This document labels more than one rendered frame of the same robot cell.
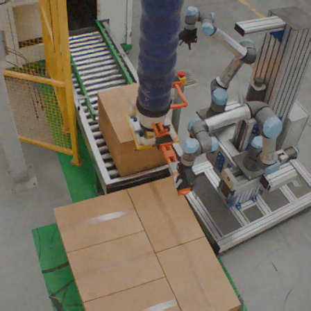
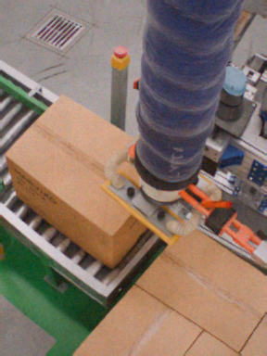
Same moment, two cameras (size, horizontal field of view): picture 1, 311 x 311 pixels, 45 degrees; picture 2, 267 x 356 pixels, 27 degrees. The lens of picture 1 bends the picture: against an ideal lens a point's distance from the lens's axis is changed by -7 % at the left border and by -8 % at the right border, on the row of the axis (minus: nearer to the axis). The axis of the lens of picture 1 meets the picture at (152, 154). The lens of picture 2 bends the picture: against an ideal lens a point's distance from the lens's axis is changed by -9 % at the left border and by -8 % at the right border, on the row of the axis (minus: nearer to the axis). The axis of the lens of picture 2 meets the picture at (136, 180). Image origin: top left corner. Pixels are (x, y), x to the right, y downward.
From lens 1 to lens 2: 132 cm
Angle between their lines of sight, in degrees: 21
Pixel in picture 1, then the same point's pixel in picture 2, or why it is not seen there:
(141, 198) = (167, 285)
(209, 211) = not seen: hidden behind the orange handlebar
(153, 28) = (200, 61)
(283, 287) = not seen: outside the picture
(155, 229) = (216, 318)
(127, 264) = not seen: outside the picture
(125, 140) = (117, 226)
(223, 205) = (253, 214)
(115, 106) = (52, 167)
